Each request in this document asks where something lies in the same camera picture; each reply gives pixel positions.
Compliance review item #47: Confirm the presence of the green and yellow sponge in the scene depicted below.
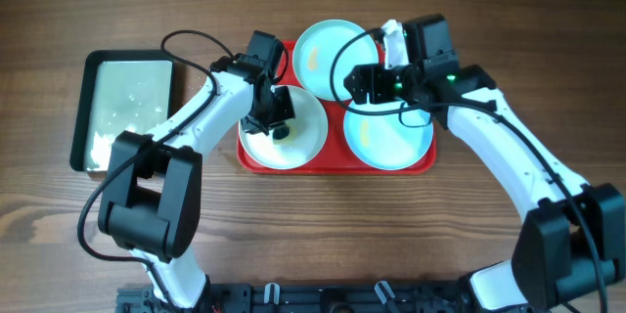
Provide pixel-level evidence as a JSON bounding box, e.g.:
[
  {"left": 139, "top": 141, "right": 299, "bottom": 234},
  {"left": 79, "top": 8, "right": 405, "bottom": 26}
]
[{"left": 272, "top": 125, "right": 291, "bottom": 141}]

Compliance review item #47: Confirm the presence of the white round plate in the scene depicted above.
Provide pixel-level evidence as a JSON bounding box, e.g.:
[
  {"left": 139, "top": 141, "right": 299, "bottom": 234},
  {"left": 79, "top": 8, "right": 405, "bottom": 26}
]
[{"left": 239, "top": 86, "right": 329, "bottom": 170}]

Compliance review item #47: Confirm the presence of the light blue plate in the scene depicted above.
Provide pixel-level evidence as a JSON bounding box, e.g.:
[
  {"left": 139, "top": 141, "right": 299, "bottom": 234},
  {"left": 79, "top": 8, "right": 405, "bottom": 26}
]
[
  {"left": 292, "top": 20, "right": 380, "bottom": 101},
  {"left": 343, "top": 110, "right": 434, "bottom": 171}
]

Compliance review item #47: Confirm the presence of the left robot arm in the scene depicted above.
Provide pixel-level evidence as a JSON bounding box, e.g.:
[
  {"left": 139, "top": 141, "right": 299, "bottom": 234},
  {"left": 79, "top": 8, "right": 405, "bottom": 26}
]
[{"left": 92, "top": 52, "right": 294, "bottom": 312}]

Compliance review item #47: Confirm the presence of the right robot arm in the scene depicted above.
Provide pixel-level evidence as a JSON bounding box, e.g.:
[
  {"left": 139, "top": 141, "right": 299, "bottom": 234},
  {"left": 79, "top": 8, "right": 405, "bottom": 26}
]
[{"left": 343, "top": 14, "right": 625, "bottom": 312}]

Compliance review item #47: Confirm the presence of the red plastic tray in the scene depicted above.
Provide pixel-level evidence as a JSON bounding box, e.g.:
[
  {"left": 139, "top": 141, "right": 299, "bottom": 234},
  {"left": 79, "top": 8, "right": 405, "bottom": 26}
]
[{"left": 237, "top": 64, "right": 436, "bottom": 174}]

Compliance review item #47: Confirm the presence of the black tray with soapy water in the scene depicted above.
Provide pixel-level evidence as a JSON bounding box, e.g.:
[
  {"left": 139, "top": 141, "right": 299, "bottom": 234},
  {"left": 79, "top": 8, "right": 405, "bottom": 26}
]
[{"left": 69, "top": 50, "right": 175, "bottom": 172}]

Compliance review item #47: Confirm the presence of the right black cable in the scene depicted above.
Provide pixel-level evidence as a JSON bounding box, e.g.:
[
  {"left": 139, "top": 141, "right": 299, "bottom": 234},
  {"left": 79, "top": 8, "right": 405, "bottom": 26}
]
[{"left": 328, "top": 27, "right": 610, "bottom": 313}]

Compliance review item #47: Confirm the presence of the black cable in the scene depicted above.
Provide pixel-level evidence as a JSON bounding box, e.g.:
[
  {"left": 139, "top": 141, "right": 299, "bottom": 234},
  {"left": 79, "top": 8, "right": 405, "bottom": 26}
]
[
  {"left": 328, "top": 27, "right": 610, "bottom": 313},
  {"left": 76, "top": 28, "right": 290, "bottom": 304}
]

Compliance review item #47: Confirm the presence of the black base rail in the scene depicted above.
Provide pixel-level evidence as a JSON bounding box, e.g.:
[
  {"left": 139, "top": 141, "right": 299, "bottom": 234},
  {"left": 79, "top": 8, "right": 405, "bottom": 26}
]
[{"left": 115, "top": 281, "right": 490, "bottom": 313}]

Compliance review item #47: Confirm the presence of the left black cable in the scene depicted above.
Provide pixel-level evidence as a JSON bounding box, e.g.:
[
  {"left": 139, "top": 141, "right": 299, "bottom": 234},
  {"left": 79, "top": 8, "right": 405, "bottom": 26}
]
[{"left": 76, "top": 28, "right": 290, "bottom": 304}]

